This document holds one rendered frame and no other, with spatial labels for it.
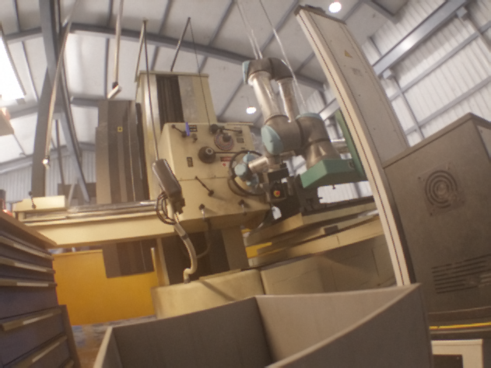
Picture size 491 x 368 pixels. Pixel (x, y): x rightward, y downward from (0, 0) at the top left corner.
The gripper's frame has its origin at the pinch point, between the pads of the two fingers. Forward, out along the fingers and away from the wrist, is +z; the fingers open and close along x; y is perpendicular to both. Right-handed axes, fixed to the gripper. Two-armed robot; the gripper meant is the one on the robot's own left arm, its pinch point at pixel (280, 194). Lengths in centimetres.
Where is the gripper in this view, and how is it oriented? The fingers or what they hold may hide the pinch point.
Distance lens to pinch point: 147.3
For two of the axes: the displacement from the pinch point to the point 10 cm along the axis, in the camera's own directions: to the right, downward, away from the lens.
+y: -3.9, -0.6, 9.2
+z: 2.1, 9.7, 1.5
